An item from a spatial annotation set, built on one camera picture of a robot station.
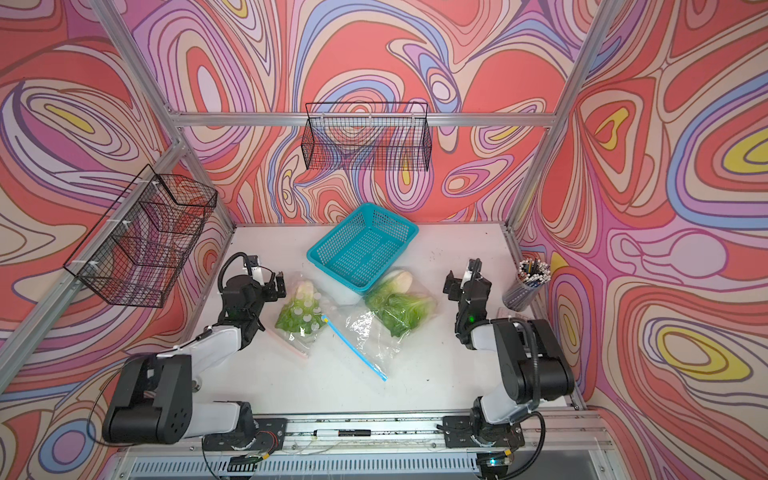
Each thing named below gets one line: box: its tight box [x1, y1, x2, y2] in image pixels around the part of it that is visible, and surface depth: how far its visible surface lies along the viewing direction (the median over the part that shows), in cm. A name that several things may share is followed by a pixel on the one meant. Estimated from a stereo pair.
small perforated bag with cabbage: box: [267, 271, 329, 359], surface depth 90 cm
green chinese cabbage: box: [365, 271, 435, 337], surface depth 90 cm
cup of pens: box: [503, 258, 551, 311], surface depth 88 cm
